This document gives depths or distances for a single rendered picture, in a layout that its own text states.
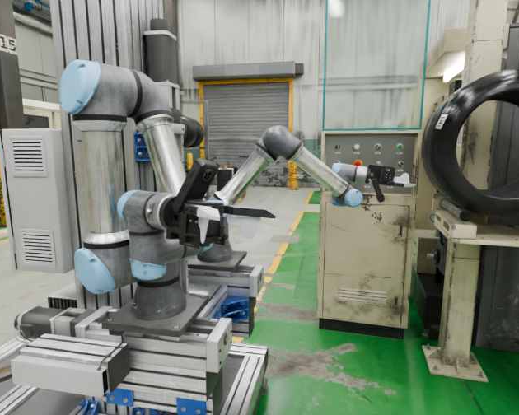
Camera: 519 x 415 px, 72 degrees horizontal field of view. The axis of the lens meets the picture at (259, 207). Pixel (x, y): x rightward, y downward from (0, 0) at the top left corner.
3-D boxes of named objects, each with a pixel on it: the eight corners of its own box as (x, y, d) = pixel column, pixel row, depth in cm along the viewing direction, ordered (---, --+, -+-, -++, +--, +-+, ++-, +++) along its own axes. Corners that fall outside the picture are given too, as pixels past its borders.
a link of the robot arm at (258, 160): (194, 218, 153) (277, 118, 150) (196, 212, 168) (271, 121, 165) (216, 235, 156) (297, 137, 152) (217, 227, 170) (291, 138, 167)
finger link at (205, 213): (218, 249, 55) (209, 239, 64) (221, 211, 55) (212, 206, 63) (198, 249, 54) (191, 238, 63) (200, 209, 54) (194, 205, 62)
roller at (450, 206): (442, 209, 178) (439, 200, 178) (452, 206, 177) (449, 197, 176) (461, 223, 145) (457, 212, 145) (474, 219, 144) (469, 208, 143)
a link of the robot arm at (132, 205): (146, 222, 86) (143, 187, 84) (175, 228, 79) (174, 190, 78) (115, 228, 79) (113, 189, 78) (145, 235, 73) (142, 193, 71)
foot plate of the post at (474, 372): (422, 347, 213) (422, 340, 213) (472, 353, 206) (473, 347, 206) (430, 374, 188) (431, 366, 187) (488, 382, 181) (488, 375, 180)
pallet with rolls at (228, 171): (215, 194, 896) (214, 163, 883) (247, 194, 891) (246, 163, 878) (204, 201, 778) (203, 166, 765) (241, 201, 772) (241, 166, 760)
